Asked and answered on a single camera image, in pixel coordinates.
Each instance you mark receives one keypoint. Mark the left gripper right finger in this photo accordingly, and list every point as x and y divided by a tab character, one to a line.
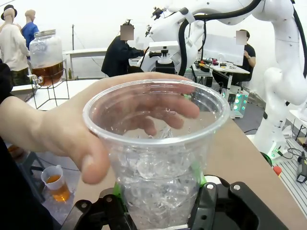
227	210

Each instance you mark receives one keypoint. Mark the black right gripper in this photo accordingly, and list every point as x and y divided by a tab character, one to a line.
168	68

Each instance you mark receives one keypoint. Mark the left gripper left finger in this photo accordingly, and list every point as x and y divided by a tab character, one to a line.
96	215

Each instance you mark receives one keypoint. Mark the clear cup much ice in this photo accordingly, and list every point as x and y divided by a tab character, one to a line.
156	167

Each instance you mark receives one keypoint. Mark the glass drink dispenser jar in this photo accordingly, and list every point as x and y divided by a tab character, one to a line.
45	52

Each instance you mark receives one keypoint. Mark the person's left forearm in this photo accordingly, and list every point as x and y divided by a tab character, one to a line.
12	124

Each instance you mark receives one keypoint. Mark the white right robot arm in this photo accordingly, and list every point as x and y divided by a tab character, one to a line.
283	95

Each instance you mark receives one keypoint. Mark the beaker with amber drink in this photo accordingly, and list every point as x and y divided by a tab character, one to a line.
54	182

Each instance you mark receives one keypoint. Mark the cup with amber drink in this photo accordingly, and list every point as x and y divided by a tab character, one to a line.
15	149

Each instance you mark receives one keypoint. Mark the person's left hand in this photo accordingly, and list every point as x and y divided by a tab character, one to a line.
60	124

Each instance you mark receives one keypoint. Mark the seated person black jacket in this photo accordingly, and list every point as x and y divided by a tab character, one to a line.
117	57

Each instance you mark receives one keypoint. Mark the white computer monitor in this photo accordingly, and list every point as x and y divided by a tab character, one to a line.
223	48

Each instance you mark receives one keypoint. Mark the cluttered white work desk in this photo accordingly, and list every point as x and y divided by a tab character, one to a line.
230	68

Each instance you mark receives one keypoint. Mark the red emergency stop button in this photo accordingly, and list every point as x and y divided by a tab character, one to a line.
277	170

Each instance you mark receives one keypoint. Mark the case with green lights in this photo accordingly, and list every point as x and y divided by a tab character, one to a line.
237	103

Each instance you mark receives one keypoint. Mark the seated person black t-shirt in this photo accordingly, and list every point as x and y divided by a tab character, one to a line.
248	55

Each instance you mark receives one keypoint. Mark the grey metal stool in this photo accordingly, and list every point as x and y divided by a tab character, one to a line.
33	163

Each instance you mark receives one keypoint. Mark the person in black clothes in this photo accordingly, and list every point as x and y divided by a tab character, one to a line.
14	203

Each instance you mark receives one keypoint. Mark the long white table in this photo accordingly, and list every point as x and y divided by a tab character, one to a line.
84	51

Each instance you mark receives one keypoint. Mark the small green bottle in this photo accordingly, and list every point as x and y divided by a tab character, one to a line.
70	73

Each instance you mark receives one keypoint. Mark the mannequin in blue shirt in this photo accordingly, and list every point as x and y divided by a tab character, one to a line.
30	31

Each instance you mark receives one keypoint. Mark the mannequin white sweater black hat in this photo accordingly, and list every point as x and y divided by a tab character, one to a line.
13	48

